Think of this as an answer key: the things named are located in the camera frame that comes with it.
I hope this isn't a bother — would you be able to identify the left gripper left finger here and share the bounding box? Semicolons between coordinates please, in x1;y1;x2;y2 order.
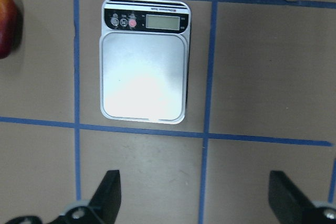
5;170;122;224

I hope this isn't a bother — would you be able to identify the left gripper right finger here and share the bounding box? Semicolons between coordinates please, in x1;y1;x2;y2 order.
268;170;335;223

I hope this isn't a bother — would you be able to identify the silver kitchen scale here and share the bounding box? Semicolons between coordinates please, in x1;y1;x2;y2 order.
99;0;191;124

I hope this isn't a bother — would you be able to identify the red mango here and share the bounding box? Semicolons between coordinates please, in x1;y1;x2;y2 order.
1;0;17;59

